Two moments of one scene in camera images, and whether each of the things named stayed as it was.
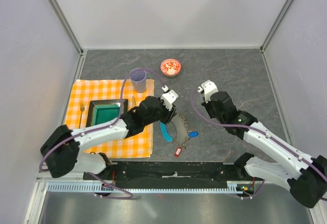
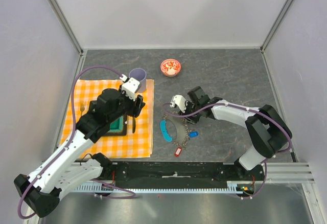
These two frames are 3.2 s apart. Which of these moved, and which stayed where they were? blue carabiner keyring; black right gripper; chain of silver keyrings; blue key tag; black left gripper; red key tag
Moved: black right gripper; black left gripper
Stayed: blue key tag; blue carabiner keyring; chain of silver keyrings; red key tag
